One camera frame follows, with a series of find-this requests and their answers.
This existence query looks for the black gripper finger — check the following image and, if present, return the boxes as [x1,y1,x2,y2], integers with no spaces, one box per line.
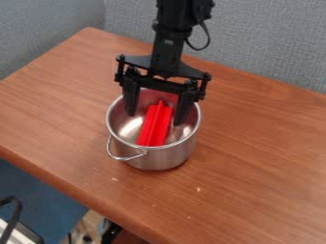
[122,67,141,116]
[174,81,198,126]

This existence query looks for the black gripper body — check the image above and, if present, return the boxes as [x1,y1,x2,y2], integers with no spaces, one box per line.
[115,30,211,102]

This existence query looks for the red plastic block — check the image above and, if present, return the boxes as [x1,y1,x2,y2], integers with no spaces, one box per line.
[137,101,174,147]

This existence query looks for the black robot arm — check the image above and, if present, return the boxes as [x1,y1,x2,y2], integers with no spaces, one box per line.
[115,0,215,126]

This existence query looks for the stainless steel pot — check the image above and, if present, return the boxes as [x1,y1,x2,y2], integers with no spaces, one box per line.
[106,89,202,171]

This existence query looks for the beige clutter under table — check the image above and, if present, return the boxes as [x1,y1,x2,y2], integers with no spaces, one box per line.
[63,209,125,244]

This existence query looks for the white box under table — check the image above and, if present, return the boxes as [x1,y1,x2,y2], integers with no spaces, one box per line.
[0,218,44,244]

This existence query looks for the black cable loop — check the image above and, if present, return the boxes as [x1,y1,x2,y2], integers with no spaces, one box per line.
[0,195,23,244]

